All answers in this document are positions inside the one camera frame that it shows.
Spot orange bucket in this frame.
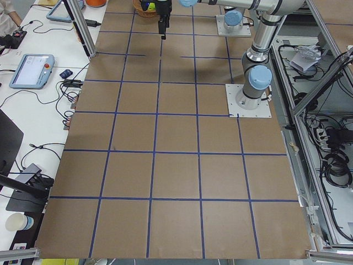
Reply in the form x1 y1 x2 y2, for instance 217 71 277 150
85 0 107 8

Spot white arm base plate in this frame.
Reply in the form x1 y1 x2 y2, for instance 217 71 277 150
225 84 271 118

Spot aluminium frame post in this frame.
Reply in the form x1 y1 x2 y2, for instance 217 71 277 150
63 0 97 58

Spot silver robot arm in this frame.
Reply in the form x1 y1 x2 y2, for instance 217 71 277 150
140 1 243 31

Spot black power adapter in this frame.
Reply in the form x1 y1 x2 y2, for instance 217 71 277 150
85 19 101 28

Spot black monitor stand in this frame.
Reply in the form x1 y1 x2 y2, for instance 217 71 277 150
1 112 54 213

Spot small dark blue device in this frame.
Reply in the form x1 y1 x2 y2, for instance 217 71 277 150
60 69 73 79

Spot blue teach pendant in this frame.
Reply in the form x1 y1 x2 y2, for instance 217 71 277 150
46 1 74 23
9 54 55 89

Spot green apple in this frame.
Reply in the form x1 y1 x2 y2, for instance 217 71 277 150
147 2 156 12

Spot coiled black cables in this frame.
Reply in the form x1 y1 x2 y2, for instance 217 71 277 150
321 151 353 189

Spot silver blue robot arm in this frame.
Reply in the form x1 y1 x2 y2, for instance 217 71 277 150
179 0 304 110

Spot wicker basket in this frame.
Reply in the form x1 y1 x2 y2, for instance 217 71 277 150
133 0 157 18

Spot black joystick controller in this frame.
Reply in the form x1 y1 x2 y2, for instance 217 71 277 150
9 30 27 49

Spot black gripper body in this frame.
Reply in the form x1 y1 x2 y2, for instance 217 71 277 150
140 0 149 12
156 0 172 35

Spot white paper cup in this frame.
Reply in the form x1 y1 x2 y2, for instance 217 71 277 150
5 213 34 231

